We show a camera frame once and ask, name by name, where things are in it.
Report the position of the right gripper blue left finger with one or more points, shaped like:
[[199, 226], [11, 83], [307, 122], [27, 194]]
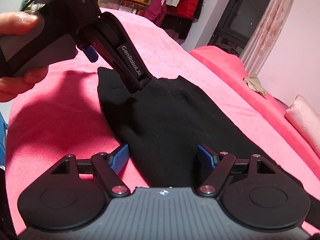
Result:
[[107, 167]]

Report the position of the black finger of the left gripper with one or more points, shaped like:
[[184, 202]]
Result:
[[107, 38]]

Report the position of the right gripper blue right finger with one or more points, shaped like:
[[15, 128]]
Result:
[[215, 168]]

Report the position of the black pants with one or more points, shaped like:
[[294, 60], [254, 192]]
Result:
[[163, 125]]

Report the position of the person's left hand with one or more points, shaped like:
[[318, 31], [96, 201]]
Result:
[[19, 23]]

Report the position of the wooden shelf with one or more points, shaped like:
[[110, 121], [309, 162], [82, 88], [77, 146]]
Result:
[[137, 7]]

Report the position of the pink bed blanket near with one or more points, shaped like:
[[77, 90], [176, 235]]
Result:
[[81, 108]]

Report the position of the hanging clothes rack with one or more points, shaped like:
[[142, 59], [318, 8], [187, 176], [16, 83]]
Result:
[[174, 16]]

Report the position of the beige cloth on bed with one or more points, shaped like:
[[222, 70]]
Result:
[[254, 84]]

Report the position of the pale pink pillow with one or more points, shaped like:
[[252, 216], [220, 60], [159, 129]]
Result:
[[305, 120]]

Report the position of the pink bed far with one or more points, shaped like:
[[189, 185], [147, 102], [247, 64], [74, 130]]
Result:
[[230, 69]]

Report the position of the pink floral curtain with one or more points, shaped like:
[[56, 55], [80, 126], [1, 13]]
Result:
[[265, 35]]

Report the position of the dark window frame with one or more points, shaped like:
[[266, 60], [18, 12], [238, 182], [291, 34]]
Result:
[[237, 24]]

